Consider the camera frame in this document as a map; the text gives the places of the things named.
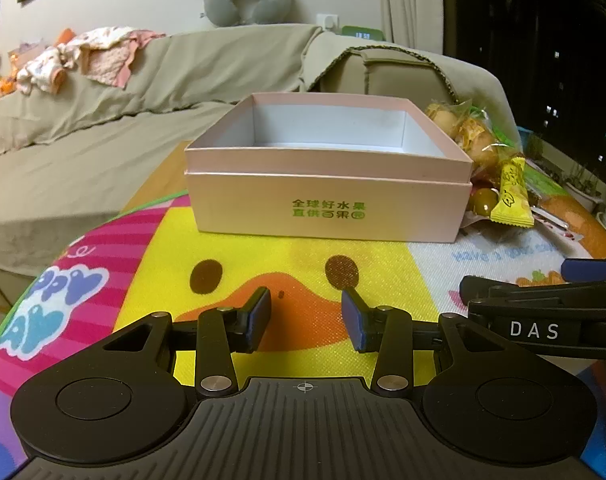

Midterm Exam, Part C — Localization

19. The green-brown round snack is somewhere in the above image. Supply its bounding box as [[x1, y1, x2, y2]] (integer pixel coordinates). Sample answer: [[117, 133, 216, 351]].
[[470, 187, 500, 214]]

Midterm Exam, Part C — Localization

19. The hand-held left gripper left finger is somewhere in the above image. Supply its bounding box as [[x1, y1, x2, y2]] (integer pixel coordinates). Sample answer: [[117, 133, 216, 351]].
[[103, 286, 273, 395]]

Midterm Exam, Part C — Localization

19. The pink cardboard box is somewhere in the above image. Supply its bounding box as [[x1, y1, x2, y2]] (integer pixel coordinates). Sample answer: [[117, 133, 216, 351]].
[[184, 91, 474, 243]]

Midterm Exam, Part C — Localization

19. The green snack packet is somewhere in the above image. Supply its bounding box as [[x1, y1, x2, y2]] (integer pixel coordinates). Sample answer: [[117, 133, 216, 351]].
[[526, 162, 577, 209]]

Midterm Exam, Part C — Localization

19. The white orange baby onesie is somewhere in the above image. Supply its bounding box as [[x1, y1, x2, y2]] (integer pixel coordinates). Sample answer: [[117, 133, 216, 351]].
[[14, 44, 80, 97]]

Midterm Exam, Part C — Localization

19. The clear bread packet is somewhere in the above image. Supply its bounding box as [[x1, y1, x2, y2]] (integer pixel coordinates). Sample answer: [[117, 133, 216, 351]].
[[468, 141, 524, 183]]

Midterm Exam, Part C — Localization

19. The green digital clock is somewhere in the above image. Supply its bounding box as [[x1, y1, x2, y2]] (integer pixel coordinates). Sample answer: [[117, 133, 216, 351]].
[[340, 25, 384, 42]]

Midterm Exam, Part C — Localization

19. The beige sofa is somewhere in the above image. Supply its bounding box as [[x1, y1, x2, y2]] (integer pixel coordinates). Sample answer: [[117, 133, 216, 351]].
[[0, 22, 523, 311]]

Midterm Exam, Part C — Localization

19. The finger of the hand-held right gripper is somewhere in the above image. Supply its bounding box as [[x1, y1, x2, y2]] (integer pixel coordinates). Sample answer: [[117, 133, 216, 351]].
[[560, 257, 606, 283], [459, 275, 606, 306]]

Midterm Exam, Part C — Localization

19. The small potted plant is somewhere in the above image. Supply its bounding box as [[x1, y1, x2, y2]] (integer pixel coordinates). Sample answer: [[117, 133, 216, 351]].
[[562, 160, 604, 214]]

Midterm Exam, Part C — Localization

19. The yellow cheese stick packet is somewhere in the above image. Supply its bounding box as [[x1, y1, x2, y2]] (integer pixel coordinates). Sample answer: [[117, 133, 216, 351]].
[[490, 156, 535, 229]]

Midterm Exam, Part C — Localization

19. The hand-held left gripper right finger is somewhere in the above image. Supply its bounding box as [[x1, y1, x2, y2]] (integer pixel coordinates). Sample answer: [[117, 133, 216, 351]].
[[342, 287, 504, 395]]

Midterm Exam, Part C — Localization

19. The olive sofa cover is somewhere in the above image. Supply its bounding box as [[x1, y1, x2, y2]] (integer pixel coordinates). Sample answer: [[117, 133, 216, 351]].
[[0, 24, 325, 273]]

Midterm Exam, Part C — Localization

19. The colourful cartoon play mat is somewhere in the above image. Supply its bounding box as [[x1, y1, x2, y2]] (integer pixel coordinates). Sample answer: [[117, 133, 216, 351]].
[[0, 187, 606, 480]]

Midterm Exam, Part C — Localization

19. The cream curtain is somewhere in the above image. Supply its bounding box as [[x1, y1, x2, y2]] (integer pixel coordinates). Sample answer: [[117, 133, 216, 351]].
[[377, 0, 447, 57]]

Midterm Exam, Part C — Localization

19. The cream armrest blanket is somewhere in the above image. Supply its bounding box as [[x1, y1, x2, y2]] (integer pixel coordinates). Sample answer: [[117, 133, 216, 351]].
[[300, 30, 523, 148]]

